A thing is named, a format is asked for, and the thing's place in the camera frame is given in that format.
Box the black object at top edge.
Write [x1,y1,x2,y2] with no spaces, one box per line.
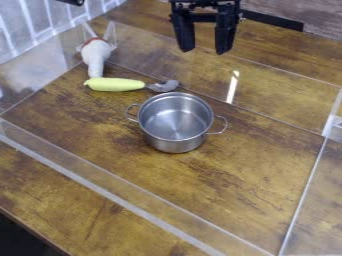
[56,0,86,6]

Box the green handled spoon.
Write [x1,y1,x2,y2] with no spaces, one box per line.
[84,77,179,93]

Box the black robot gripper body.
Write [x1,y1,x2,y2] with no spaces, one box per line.
[168,0,243,23]

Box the white plush mushroom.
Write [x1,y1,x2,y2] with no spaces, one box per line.
[76,37,112,78]

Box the silver steel pot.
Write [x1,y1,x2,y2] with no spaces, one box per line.
[124,92,228,153]

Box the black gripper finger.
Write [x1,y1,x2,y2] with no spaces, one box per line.
[215,12,239,55]
[171,13,195,52]

